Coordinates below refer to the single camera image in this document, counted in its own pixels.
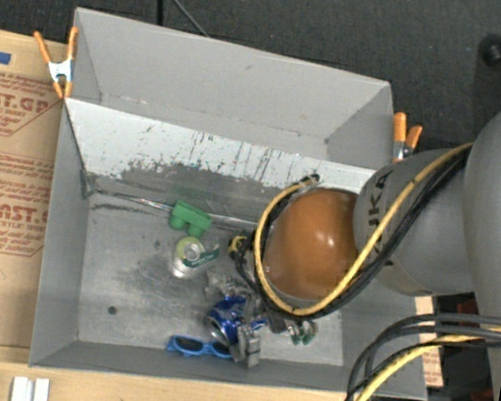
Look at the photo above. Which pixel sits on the grey metal bin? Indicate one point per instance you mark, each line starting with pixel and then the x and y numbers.
pixel 132 284

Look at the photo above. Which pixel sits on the green toy building block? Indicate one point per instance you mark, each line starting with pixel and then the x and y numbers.
pixel 188 217

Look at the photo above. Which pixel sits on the crumpled clear plastic piece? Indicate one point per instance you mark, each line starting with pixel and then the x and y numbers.
pixel 219 285

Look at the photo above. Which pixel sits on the clear tape dispenser, green label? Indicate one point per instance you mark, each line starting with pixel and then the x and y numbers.
pixel 189 253

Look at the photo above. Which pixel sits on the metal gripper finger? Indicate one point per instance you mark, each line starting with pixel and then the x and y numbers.
pixel 249 349

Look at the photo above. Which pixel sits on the blue sunglasses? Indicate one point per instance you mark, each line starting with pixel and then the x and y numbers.
pixel 192 347

